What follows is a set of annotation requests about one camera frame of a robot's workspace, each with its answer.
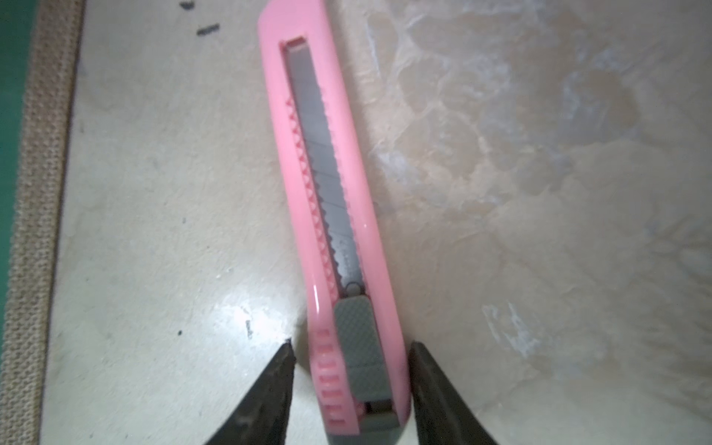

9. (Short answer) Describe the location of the green Christmas burlap tote bag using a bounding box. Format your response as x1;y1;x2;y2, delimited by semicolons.
1;1;85;444

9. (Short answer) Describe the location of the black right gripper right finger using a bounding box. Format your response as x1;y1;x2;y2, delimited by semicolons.
408;341;497;445

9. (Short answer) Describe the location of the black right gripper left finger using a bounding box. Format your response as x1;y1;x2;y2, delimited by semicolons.
206;340;297;445

